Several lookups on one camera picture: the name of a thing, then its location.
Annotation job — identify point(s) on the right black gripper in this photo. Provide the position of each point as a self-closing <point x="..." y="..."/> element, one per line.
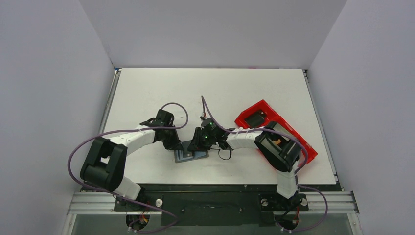
<point x="196" y="142"/>

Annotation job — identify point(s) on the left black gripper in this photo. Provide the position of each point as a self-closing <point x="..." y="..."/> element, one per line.
<point x="175" y="144"/>

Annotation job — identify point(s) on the grey card holder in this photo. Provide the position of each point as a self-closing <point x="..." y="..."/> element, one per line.
<point x="185" y="155"/>

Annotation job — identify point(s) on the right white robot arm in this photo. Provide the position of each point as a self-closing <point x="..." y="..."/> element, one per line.
<point x="279" y="148"/>

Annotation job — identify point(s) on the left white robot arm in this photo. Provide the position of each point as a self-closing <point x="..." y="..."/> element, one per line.
<point x="105" y="162"/>

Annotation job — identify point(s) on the black wallet in tray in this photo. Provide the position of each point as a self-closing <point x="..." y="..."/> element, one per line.
<point x="256" y="119"/>

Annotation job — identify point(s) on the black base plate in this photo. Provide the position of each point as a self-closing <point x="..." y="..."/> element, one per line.
<point x="214" y="205"/>

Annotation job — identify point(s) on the aluminium frame rail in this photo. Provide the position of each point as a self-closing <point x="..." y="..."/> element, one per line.
<point x="337" y="202"/>

